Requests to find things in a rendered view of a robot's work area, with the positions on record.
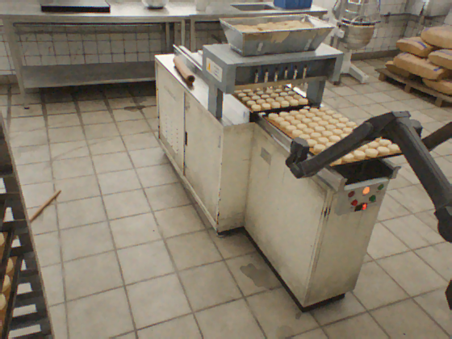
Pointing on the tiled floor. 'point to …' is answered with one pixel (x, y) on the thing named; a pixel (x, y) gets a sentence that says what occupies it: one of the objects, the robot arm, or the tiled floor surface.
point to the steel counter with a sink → (87, 77)
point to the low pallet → (416, 86)
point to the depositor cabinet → (205, 145)
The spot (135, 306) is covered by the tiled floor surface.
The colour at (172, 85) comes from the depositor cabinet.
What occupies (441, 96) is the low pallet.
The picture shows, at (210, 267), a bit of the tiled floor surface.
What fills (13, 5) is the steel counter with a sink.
